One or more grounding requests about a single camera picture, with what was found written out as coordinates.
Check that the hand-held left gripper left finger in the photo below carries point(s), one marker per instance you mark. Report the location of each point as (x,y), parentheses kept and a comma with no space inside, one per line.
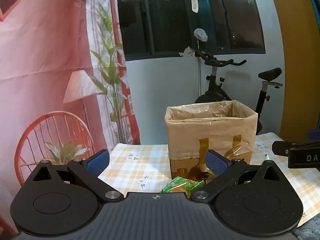
(96,163)

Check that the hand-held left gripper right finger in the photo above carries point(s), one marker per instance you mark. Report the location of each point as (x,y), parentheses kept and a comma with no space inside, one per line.
(216,164)

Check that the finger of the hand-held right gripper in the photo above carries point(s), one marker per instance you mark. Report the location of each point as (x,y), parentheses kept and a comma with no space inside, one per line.
(315,133)
(280,148)

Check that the green snack packet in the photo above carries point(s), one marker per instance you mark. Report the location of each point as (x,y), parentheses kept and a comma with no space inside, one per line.
(182,183)

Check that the plastic-lined cardboard box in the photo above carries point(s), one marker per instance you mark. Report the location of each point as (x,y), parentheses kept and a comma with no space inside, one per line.
(185,140)

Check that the orange checkered tablecloth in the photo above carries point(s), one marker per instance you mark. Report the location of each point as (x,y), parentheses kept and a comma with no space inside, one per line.
(140,160)

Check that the yellow-brown wooden door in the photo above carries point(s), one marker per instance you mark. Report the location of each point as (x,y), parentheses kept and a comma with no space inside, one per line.
(295,80)

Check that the black exercise bike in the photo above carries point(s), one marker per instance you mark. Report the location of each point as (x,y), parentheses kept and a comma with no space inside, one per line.
(215,90)

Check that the thin metal pole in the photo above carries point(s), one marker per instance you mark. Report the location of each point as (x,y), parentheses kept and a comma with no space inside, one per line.
(199,80)

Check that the crumpled white paper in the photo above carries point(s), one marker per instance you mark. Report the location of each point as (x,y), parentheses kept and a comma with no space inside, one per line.
(187,52)

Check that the white plastic bag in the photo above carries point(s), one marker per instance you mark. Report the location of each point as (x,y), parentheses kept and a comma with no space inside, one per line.
(200,34)

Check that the dark window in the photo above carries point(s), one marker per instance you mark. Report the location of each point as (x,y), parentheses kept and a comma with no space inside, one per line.
(170,25)

